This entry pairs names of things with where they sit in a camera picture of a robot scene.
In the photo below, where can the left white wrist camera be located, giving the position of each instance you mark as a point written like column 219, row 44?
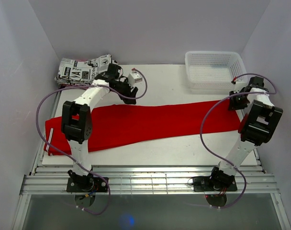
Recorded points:
column 134, row 77

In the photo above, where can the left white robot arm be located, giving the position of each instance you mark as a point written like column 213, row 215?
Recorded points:
column 76, row 122

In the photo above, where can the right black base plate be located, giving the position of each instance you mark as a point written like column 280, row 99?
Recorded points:
column 203, row 184

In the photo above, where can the white plastic basket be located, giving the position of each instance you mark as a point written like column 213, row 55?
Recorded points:
column 213, row 70

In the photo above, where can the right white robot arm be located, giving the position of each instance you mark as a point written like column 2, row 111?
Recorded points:
column 257, row 127

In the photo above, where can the aluminium frame rail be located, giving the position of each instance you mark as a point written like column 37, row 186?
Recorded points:
column 162, row 166

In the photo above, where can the newspaper print folded trousers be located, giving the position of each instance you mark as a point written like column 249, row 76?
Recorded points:
column 85, row 70

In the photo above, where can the red trousers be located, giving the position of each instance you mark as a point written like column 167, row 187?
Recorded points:
column 120, row 125

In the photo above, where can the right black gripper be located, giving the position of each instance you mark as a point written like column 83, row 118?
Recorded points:
column 233, row 105

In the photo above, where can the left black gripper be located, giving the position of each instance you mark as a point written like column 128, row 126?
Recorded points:
column 128, row 93

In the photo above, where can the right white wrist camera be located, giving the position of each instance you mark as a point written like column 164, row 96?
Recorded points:
column 239, row 84

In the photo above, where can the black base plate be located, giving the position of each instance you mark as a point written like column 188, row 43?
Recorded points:
column 203, row 184
column 94, row 184

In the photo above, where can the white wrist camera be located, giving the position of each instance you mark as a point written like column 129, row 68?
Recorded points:
column 239, row 84
column 134, row 77

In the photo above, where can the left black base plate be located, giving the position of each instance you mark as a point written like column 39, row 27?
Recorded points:
column 94, row 184

